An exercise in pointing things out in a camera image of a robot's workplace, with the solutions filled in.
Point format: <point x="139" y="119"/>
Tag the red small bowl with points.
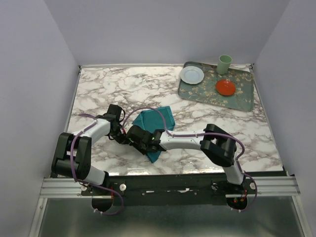
<point x="225" y="87"/>

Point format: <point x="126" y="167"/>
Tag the aluminium frame rail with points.
<point x="60" y="188"/>

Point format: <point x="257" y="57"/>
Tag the light green cup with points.
<point x="223" y="64"/>

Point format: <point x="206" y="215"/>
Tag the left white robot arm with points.
<point x="72" y="157"/>

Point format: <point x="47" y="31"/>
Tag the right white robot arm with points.
<point x="216" y="144"/>

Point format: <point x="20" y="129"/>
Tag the light blue small plate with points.
<point x="191" y="75"/>

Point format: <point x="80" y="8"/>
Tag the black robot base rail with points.
<point x="185" y="189"/>

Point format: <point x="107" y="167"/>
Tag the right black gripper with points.
<point x="142" y="151"/>

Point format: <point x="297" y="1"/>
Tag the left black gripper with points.
<point x="122" y="139"/>

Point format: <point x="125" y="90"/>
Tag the teal cloth napkin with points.
<point x="151" y="120"/>

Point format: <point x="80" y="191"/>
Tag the floral green serving tray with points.
<point x="207" y="90"/>

